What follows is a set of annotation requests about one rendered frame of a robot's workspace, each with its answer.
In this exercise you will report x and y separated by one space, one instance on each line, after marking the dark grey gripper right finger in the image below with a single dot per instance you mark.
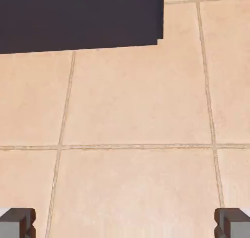
232 222

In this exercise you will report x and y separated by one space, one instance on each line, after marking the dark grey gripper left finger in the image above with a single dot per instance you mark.
16 222

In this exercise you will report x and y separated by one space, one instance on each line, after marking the dark painted cabinet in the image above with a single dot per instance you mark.
78 19

